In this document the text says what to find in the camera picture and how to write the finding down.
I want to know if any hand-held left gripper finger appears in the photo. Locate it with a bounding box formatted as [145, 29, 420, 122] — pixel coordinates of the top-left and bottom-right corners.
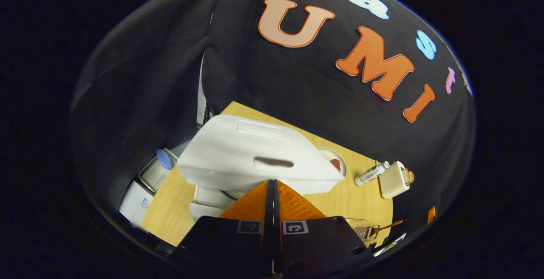
[170, 180, 275, 278]
[273, 180, 374, 278]

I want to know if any brown wooden spoon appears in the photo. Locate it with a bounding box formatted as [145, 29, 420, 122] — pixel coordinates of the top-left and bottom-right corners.
[369, 220, 403, 235]

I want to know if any metal wire chopstick holder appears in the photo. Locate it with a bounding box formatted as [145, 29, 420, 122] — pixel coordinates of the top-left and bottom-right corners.
[356, 225, 381, 242]

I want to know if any white rice cooker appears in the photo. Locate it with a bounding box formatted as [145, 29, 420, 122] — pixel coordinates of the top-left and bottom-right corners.
[176, 115, 346, 222]

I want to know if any white toaster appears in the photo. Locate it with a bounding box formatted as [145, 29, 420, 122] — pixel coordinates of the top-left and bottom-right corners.
[378, 161, 411, 199]

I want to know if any white drink bottle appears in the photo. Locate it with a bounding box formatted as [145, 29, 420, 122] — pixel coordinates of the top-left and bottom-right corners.
[354, 161, 390, 186]

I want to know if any clear glass container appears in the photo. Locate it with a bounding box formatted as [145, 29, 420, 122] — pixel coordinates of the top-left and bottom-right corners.
[344, 218, 374, 242]

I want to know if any white round plate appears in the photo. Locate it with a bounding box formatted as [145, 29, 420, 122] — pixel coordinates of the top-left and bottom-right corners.
[318, 147, 348, 178]

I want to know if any blue round lid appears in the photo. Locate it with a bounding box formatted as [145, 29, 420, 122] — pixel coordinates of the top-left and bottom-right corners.
[156, 149, 174, 170]

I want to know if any white plastic storage box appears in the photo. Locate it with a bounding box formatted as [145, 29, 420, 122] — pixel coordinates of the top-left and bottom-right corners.
[119, 147, 179, 228]

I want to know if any black backdrop cloth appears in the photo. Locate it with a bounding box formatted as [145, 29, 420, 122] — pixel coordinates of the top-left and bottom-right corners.
[70, 0, 476, 245]

